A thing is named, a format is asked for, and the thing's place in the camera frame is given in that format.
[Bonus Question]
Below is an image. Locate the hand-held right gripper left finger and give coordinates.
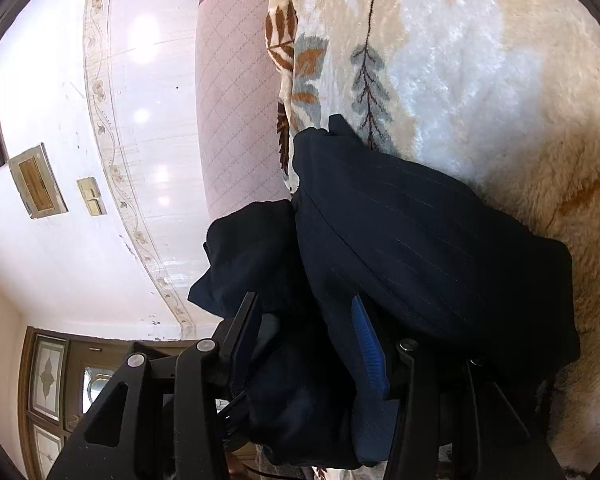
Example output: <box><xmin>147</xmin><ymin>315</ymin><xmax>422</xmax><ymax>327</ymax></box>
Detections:
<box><xmin>47</xmin><ymin>291</ymin><xmax>261</xmax><ymax>480</ymax></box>

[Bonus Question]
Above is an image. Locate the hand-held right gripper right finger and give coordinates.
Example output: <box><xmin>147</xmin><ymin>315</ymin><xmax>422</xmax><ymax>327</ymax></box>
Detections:
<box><xmin>351</xmin><ymin>295</ymin><xmax>563</xmax><ymax>480</ymax></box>

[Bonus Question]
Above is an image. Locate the navy pinstriped jacket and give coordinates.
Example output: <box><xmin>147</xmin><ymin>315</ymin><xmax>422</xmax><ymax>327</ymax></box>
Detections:
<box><xmin>245</xmin><ymin>114</ymin><xmax>581</xmax><ymax>468</ymax></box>

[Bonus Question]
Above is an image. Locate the black garment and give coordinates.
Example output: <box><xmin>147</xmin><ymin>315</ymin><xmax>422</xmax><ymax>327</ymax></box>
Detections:
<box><xmin>187</xmin><ymin>200</ymin><xmax>306</xmax><ymax>318</ymax></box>

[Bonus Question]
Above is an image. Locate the wooden glass-panel door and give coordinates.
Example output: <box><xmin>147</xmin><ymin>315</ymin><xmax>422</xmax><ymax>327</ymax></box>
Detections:
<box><xmin>17</xmin><ymin>325</ymin><xmax>191</xmax><ymax>480</ymax></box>

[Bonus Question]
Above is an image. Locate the leaf print plush blanket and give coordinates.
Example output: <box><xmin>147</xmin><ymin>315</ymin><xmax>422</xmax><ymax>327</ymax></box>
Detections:
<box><xmin>265</xmin><ymin>0</ymin><xmax>600</xmax><ymax>480</ymax></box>

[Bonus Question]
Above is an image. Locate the beige wall switch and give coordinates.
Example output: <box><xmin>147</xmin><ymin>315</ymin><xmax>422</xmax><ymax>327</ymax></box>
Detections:
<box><xmin>76</xmin><ymin>176</ymin><xmax>108</xmax><ymax>217</ymax></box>

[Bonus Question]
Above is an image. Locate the wooden framed wall box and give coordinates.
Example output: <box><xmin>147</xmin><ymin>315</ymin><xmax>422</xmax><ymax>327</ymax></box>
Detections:
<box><xmin>7</xmin><ymin>142</ymin><xmax>68</xmax><ymax>220</ymax></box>

